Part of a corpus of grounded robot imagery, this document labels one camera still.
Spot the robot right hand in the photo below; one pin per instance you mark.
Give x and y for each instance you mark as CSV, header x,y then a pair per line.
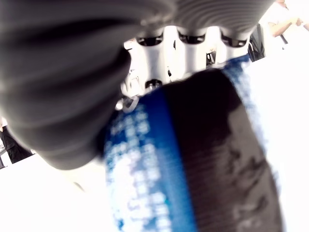
x,y
60,84

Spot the blue Oreo cookie pack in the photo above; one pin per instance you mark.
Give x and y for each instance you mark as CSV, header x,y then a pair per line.
x,y
193,157

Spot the person in black clothes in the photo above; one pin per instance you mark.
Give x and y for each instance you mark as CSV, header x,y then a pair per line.
x,y
14,147

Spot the black bag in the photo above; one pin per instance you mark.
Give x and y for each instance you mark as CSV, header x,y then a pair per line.
x,y
257,43

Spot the person in white shirt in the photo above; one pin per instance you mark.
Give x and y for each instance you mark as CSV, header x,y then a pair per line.
x,y
282,21

